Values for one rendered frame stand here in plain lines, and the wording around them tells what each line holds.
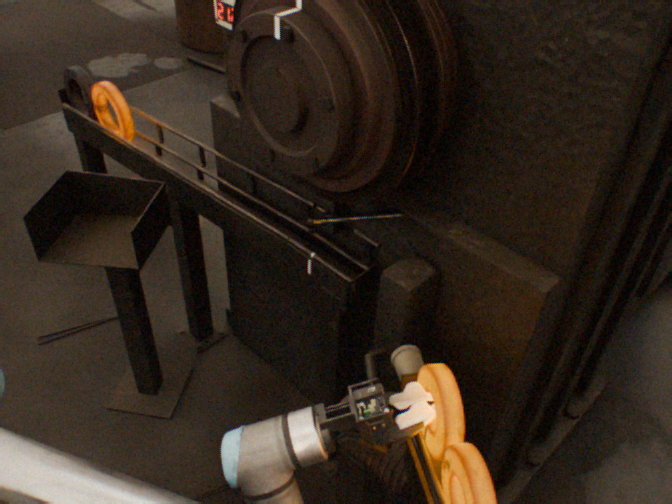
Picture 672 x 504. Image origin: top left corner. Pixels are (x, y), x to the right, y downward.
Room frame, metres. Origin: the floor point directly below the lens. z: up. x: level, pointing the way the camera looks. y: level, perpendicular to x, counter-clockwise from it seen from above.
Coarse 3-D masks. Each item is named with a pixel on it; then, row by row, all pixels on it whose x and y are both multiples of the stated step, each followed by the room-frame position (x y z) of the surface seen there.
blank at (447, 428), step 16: (432, 368) 0.67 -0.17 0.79; (448, 368) 0.67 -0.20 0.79; (432, 384) 0.65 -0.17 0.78; (448, 384) 0.63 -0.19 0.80; (448, 400) 0.61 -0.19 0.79; (448, 416) 0.59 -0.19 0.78; (432, 432) 0.61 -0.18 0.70; (448, 432) 0.57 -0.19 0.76; (464, 432) 0.58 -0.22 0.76; (432, 448) 0.59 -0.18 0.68
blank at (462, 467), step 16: (448, 448) 0.54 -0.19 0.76; (464, 448) 0.52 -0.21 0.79; (448, 464) 0.53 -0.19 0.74; (464, 464) 0.49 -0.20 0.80; (480, 464) 0.49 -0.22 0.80; (448, 480) 0.52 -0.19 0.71; (464, 480) 0.48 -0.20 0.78; (480, 480) 0.47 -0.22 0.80; (448, 496) 0.50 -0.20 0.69; (464, 496) 0.47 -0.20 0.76; (480, 496) 0.45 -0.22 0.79
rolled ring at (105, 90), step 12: (96, 84) 1.69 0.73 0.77; (108, 84) 1.67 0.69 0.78; (96, 96) 1.70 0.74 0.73; (108, 96) 1.64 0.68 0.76; (120, 96) 1.64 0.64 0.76; (96, 108) 1.71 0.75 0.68; (108, 108) 1.72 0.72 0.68; (120, 108) 1.61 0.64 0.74; (108, 120) 1.70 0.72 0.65; (120, 120) 1.61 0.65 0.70; (132, 120) 1.62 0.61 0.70; (120, 132) 1.62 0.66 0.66; (132, 132) 1.62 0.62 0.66
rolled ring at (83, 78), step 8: (64, 72) 1.83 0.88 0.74; (72, 72) 1.78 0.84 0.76; (80, 72) 1.78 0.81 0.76; (64, 80) 1.84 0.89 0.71; (72, 80) 1.83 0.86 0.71; (80, 80) 1.75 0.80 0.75; (88, 80) 1.76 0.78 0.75; (72, 88) 1.84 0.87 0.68; (88, 88) 1.74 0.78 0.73; (72, 96) 1.83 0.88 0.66; (80, 96) 1.85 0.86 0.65; (88, 96) 1.73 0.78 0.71; (72, 104) 1.83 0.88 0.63; (80, 104) 1.83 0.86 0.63; (88, 104) 1.74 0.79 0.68; (88, 112) 1.81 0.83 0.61; (96, 120) 1.74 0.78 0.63
